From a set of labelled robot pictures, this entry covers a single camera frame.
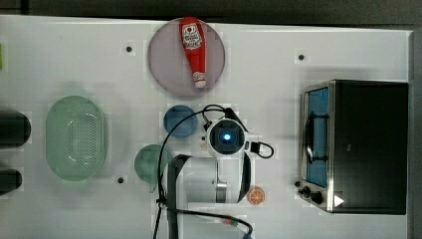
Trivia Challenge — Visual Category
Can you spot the orange slice toy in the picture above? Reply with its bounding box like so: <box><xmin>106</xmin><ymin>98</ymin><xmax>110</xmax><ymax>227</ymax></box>
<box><xmin>247</xmin><ymin>185</ymin><xmax>266</xmax><ymax>205</ymax></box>

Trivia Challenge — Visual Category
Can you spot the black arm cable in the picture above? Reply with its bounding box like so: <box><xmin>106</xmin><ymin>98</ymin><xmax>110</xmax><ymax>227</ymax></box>
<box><xmin>152</xmin><ymin>104</ymin><xmax>255</xmax><ymax>239</ymax></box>

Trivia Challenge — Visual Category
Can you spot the black cylinder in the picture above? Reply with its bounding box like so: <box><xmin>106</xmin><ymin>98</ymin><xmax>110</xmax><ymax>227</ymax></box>
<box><xmin>0</xmin><ymin>111</ymin><xmax>31</xmax><ymax>149</ymax></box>
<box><xmin>0</xmin><ymin>169</ymin><xmax>23</xmax><ymax>195</ymax></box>

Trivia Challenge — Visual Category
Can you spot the black and steel toaster oven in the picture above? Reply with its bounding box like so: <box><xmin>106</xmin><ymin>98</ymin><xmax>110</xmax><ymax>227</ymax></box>
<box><xmin>296</xmin><ymin>80</ymin><xmax>409</xmax><ymax>215</ymax></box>

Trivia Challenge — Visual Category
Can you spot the black cylinder upper left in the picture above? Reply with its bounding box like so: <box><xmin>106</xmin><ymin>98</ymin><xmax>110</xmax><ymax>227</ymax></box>
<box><xmin>0</xmin><ymin>111</ymin><xmax>31</xmax><ymax>149</ymax></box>

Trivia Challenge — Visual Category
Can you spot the green small bowl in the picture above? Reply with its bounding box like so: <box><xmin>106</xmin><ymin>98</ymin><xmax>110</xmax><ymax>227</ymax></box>
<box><xmin>134</xmin><ymin>144</ymin><xmax>173</xmax><ymax>193</ymax></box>

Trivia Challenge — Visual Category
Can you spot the grey round plate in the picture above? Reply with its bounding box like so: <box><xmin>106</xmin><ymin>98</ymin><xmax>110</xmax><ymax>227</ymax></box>
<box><xmin>147</xmin><ymin>18</ymin><xmax>226</xmax><ymax>97</ymax></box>

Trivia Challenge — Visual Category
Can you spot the blue small bowl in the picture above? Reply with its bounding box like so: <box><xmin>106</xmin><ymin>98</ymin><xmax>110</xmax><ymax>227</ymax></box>
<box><xmin>163</xmin><ymin>105</ymin><xmax>198</xmax><ymax>138</ymax></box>

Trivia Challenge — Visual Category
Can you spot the red ketchup bottle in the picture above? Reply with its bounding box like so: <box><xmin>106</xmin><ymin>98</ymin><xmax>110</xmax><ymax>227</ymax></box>
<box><xmin>179</xmin><ymin>17</ymin><xmax>207</xmax><ymax>89</ymax></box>

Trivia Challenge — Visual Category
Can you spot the black cylinder lower left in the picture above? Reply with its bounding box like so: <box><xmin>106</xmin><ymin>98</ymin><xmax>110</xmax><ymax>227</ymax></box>
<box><xmin>0</xmin><ymin>169</ymin><xmax>23</xmax><ymax>195</ymax></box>

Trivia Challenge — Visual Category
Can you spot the green perforated colander basket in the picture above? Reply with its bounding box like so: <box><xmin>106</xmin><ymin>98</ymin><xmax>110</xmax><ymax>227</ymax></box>
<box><xmin>46</xmin><ymin>96</ymin><xmax>106</xmax><ymax>181</ymax></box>

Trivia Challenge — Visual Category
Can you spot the black usb connector cable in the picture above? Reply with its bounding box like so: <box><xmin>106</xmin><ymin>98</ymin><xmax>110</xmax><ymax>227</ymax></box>
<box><xmin>249</xmin><ymin>141</ymin><xmax>275</xmax><ymax>159</ymax></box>

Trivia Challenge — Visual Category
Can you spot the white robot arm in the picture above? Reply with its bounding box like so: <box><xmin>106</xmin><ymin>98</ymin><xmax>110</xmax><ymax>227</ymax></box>
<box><xmin>165</xmin><ymin>118</ymin><xmax>258</xmax><ymax>239</ymax></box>

